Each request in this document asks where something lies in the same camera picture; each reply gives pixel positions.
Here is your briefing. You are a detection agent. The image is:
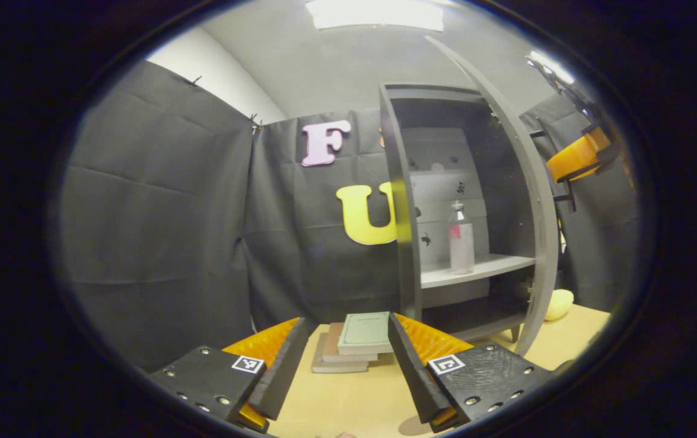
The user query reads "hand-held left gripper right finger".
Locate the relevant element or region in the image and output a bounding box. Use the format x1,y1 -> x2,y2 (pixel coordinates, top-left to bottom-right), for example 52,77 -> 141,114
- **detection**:
387,312 -> 556,434

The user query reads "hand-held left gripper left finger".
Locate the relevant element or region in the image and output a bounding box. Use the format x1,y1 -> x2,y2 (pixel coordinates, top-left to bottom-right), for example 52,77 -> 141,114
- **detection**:
147,316 -> 311,434

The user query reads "black cabinet door handle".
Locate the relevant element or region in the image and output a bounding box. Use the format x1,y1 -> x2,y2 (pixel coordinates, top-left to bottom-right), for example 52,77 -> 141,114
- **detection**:
530,125 -> 578,212

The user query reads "grey cabinet door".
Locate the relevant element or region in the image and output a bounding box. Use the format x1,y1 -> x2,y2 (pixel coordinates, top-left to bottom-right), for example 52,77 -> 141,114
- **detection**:
425,35 -> 561,358

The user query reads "dark grey cabinet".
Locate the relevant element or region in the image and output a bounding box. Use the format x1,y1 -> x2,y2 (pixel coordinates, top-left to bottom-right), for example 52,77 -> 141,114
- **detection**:
379,83 -> 538,342

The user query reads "clear plastic bottle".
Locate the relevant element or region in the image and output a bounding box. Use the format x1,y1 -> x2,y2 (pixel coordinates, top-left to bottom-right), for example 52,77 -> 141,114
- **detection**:
449,201 -> 476,276

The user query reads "white cabinet shelf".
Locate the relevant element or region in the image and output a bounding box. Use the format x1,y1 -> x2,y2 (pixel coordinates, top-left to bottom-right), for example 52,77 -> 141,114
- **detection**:
420,254 -> 536,289

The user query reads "small ceiling light strip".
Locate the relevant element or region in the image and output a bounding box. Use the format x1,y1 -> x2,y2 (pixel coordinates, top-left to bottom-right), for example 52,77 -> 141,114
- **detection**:
528,50 -> 575,85

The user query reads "brown book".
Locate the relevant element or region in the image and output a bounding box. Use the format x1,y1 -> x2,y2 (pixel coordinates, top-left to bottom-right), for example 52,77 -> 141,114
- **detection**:
312,333 -> 369,374
323,322 -> 380,364

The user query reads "green book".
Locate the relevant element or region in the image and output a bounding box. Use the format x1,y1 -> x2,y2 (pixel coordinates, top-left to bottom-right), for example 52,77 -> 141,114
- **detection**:
338,311 -> 394,356

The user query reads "yellow round bun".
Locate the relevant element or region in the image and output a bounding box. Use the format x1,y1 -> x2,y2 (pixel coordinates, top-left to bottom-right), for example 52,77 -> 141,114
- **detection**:
544,289 -> 575,322

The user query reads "black backdrop cloth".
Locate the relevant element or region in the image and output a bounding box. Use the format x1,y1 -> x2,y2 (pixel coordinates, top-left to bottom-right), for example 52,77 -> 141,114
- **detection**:
60,60 -> 641,372

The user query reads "large ceiling light panel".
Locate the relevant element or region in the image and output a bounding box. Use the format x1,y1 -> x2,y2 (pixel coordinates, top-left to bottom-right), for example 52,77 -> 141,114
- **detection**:
306,0 -> 445,31

